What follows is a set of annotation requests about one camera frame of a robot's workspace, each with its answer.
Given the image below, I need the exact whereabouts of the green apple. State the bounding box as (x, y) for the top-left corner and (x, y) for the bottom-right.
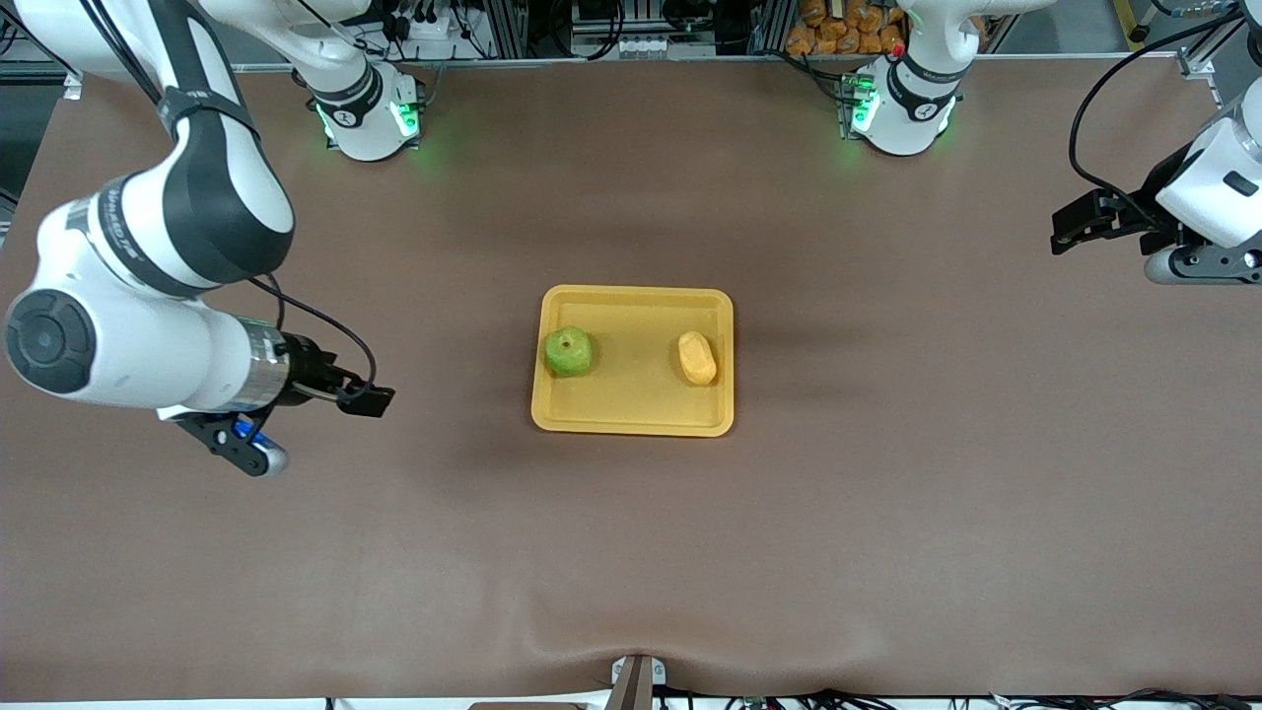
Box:
(544, 326), (596, 378)

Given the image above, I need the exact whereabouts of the yellow potato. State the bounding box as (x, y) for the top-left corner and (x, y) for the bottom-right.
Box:
(677, 331), (718, 387)

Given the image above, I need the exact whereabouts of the yellow plastic tray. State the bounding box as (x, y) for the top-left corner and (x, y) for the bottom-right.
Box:
(530, 285), (736, 438)

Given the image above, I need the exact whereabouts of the brown table mat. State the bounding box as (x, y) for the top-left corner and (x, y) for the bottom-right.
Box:
(0, 54), (1262, 703)

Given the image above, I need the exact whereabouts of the orange toy food pile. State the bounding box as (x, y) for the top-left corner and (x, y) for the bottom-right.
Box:
(786, 0), (908, 57)

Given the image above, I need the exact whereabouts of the white power strip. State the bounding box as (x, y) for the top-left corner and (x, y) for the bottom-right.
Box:
(389, 10), (464, 46)

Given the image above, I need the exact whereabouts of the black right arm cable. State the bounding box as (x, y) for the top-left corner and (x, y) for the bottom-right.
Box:
(246, 274), (378, 395)

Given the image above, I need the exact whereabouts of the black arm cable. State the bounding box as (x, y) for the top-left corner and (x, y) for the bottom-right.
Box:
(246, 274), (378, 395)
(1070, 5), (1245, 223)

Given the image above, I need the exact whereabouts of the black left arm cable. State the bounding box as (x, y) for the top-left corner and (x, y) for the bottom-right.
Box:
(1070, 5), (1245, 223)

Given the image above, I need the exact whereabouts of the aluminium frame post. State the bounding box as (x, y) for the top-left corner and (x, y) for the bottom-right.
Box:
(1178, 0), (1262, 80)

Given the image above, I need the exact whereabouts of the metal table bracket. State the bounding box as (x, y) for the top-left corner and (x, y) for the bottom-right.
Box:
(609, 655), (667, 710)

